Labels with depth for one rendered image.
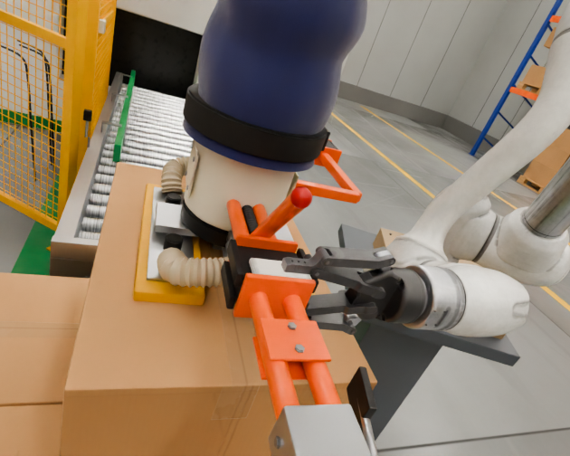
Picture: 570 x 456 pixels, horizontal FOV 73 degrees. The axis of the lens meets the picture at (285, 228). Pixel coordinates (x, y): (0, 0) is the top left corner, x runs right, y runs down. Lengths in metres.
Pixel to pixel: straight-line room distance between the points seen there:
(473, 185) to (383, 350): 0.76
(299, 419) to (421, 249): 0.46
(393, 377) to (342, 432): 1.13
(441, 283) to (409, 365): 0.89
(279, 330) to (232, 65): 0.33
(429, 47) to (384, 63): 1.33
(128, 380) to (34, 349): 0.59
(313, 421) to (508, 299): 0.38
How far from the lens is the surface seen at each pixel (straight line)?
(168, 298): 0.58
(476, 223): 1.19
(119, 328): 0.55
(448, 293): 0.56
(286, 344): 0.37
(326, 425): 0.34
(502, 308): 0.62
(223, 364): 0.53
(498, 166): 0.75
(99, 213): 1.56
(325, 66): 0.55
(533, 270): 1.22
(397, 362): 1.41
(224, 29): 0.56
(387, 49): 11.47
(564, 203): 1.09
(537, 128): 0.76
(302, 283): 0.43
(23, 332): 1.11
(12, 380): 1.02
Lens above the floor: 1.34
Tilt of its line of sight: 27 degrees down
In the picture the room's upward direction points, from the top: 20 degrees clockwise
